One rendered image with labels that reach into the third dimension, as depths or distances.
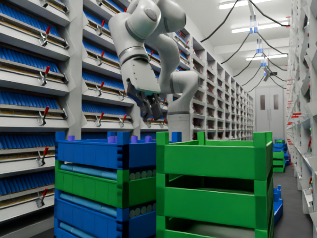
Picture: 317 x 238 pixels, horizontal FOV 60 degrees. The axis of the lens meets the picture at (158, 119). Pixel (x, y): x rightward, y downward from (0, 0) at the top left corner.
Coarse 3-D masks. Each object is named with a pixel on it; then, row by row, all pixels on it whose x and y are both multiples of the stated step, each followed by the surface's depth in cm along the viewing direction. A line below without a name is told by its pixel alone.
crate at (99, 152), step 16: (64, 144) 74; (80, 144) 69; (96, 144) 64; (112, 144) 60; (128, 144) 59; (144, 144) 62; (64, 160) 74; (80, 160) 68; (96, 160) 64; (112, 160) 60; (128, 160) 59; (144, 160) 62
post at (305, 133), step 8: (304, 24) 164; (304, 32) 164; (304, 64) 163; (304, 72) 163; (304, 96) 163; (304, 104) 162; (304, 136) 162; (304, 144) 162; (304, 168) 161; (304, 176) 161; (304, 200) 160; (304, 208) 160
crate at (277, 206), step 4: (280, 200) 162; (276, 204) 164; (280, 204) 162; (276, 208) 164; (280, 208) 155; (276, 212) 144; (280, 212) 155; (276, 216) 144; (280, 216) 154; (276, 220) 144
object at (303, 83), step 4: (304, 56) 109; (308, 56) 109; (308, 60) 109; (308, 64) 109; (308, 68) 148; (308, 72) 115; (308, 76) 120; (300, 80) 164; (304, 80) 135; (308, 80) 124; (300, 84) 164; (304, 84) 140; (308, 84) 129; (300, 88) 163; (304, 88) 147; (308, 88) 136; (304, 92) 153
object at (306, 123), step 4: (308, 108) 108; (304, 112) 162; (308, 112) 108; (300, 120) 163; (304, 120) 139; (308, 120) 121; (304, 124) 148; (308, 124) 128; (304, 128) 161; (308, 128) 138
